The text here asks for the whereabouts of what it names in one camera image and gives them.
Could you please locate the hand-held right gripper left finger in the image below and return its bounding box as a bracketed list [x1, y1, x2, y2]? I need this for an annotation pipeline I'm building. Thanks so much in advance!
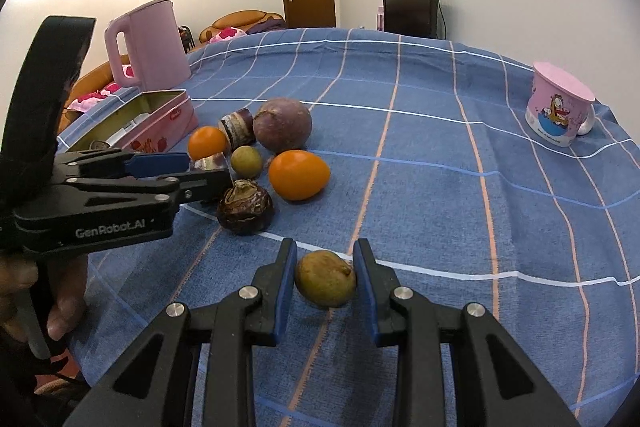
[65, 238, 298, 427]

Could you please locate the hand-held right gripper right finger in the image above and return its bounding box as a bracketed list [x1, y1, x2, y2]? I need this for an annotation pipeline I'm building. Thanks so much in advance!
[352, 238, 581, 427]

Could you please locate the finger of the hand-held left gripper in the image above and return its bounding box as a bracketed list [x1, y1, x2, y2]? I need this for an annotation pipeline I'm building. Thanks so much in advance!
[52, 169, 233, 208]
[52, 148, 192, 180]

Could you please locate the pink metal tin box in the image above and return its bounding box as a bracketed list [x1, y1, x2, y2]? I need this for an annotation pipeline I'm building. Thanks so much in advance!
[65, 89, 200, 155]

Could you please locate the yellow-brown round fruit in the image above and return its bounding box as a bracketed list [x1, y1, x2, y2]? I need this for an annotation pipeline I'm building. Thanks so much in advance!
[294, 250, 357, 309]

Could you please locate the small round orange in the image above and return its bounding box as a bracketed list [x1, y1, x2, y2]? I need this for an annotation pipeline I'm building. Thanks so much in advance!
[188, 126, 231, 161]

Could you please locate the large oval orange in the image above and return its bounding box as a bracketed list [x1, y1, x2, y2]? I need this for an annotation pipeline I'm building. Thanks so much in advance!
[268, 149, 331, 201]

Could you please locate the person's left hand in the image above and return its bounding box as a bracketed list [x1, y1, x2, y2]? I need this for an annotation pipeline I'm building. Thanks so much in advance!
[0, 252, 91, 342]

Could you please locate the dark brown water chestnut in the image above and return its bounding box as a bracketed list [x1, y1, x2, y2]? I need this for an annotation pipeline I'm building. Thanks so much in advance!
[216, 179, 275, 236]

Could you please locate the small green round fruit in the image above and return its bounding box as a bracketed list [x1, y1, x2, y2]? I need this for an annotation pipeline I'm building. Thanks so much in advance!
[230, 145, 263, 178]

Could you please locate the blue plaid tablecloth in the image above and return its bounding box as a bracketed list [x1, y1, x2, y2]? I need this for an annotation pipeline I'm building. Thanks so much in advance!
[57, 27, 640, 427]

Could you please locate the purple passion fruit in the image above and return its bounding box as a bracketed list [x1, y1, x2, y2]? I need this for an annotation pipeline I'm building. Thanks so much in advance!
[252, 98, 313, 154]

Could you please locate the pink electric kettle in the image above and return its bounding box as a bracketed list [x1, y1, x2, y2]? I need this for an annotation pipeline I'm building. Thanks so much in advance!
[104, 0, 192, 92]

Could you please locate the purple cloth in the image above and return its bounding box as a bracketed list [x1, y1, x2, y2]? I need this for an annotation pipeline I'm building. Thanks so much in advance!
[247, 19, 287, 35]

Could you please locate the pink cartoon mug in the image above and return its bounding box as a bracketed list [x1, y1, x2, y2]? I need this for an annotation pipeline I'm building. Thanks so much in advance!
[525, 62, 597, 148]

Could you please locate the black television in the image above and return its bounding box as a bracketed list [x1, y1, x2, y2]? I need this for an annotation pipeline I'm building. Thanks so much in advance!
[382, 0, 441, 39]

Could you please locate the black power cable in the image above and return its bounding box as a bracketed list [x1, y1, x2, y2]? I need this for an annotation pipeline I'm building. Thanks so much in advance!
[428, 0, 448, 40]

